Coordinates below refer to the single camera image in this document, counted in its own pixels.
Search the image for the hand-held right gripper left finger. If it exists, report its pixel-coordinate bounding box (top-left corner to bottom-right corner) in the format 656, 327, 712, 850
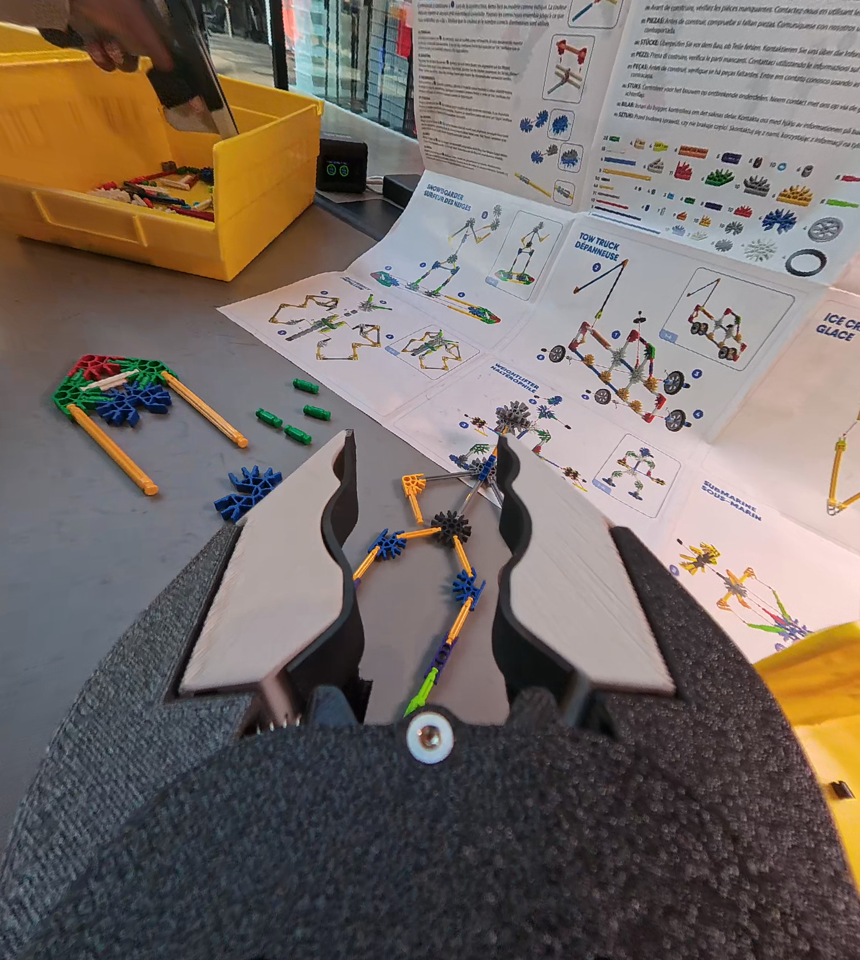
177, 429, 365, 699

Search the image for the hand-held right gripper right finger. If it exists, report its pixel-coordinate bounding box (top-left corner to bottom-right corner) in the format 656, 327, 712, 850
493, 435, 678, 696

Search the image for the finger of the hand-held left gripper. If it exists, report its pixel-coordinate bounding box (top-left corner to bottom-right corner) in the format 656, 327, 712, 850
166, 0, 241, 141
162, 101, 224, 136

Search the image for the long yellow toy rod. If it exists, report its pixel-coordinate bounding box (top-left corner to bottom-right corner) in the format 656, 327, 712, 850
162, 371, 249, 450
67, 405, 159, 498

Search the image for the white instruction sheet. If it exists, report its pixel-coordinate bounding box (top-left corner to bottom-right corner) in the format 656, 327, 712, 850
218, 0, 860, 654

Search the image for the grey desk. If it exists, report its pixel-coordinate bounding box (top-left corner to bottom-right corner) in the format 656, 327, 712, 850
0, 202, 768, 960

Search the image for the person's left hand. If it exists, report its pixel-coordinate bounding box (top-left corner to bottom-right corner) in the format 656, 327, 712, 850
70, 0, 176, 74

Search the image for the pile of toy pieces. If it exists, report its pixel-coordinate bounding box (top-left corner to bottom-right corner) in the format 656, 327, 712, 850
88, 161, 217, 222

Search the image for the colourful toy rod figure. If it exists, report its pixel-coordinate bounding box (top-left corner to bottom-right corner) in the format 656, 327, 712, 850
353, 401, 534, 717

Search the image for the black device with display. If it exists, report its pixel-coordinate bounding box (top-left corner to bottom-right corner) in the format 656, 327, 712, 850
317, 137, 369, 195

